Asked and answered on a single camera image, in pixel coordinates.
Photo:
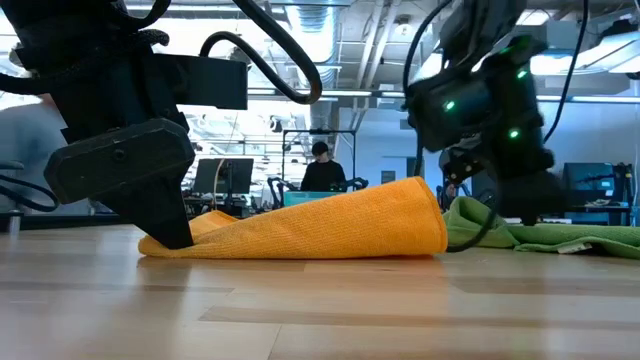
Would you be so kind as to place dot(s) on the green microfiber towel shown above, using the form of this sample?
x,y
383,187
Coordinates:
x,y
550,237

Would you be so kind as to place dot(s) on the black desk monitor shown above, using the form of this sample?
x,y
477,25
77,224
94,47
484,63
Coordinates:
x,y
225,175

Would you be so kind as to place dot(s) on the person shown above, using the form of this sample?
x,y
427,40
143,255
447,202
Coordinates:
x,y
25,145
322,177

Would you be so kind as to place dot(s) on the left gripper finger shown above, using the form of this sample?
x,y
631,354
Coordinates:
x,y
160,215

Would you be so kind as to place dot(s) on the orange microfiber towel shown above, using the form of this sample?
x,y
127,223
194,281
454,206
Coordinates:
x,y
325,225

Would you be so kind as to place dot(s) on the black metal frame rig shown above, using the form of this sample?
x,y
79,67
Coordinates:
x,y
320,131

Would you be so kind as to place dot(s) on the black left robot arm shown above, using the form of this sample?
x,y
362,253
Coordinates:
x,y
75,30

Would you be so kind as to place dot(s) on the silver ventilation duct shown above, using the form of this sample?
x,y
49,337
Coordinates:
x,y
322,20

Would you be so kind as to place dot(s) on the silver metal post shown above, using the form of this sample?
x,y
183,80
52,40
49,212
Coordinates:
x,y
15,223

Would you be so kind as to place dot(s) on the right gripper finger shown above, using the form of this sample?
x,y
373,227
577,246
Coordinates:
x,y
535,200

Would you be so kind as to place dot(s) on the dark wall monitor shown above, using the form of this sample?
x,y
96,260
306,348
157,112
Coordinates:
x,y
590,185

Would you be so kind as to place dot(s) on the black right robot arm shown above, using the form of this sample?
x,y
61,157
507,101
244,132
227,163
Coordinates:
x,y
480,30

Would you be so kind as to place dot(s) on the black background robot arm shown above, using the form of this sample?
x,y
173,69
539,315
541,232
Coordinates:
x,y
277,187
356,183

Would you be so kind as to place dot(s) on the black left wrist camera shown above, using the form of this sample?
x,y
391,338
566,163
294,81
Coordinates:
x,y
210,82

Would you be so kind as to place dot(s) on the teal plastic basket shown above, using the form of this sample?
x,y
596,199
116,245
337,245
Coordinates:
x,y
305,198

